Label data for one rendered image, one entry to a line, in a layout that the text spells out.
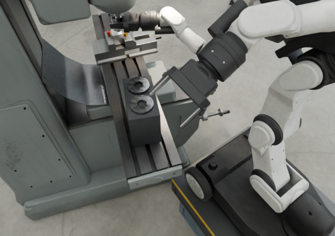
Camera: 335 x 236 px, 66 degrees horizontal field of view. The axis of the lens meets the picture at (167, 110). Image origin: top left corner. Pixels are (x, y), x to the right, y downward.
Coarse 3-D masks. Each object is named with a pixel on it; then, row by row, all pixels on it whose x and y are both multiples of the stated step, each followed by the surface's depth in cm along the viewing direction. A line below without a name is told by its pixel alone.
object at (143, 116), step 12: (132, 84) 102; (144, 84) 102; (132, 96) 100; (144, 96) 98; (132, 108) 95; (144, 108) 95; (156, 108) 96; (132, 120) 93; (144, 120) 95; (156, 120) 96; (132, 132) 99; (144, 132) 101; (156, 132) 103; (144, 144) 108
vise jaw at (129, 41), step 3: (123, 30) 140; (129, 33) 139; (132, 33) 141; (123, 36) 137; (126, 36) 137; (129, 36) 137; (132, 36) 138; (126, 39) 135; (129, 39) 135; (132, 39) 136; (126, 42) 135; (129, 42) 136; (132, 42) 136; (135, 42) 137; (126, 45) 137; (129, 45) 137; (132, 45) 138
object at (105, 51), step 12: (108, 36) 137; (144, 36) 146; (96, 48) 137; (108, 48) 137; (120, 48) 137; (132, 48) 140; (144, 48) 142; (156, 48) 145; (96, 60) 138; (108, 60) 139; (120, 60) 141
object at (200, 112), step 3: (198, 108) 56; (195, 111) 56; (198, 111) 56; (201, 111) 57; (192, 114) 56; (195, 114) 56; (198, 114) 58; (201, 114) 57; (189, 117) 56; (192, 117) 56; (186, 120) 57; (189, 120) 56; (183, 123) 57; (186, 123) 57; (180, 126) 57; (183, 126) 57
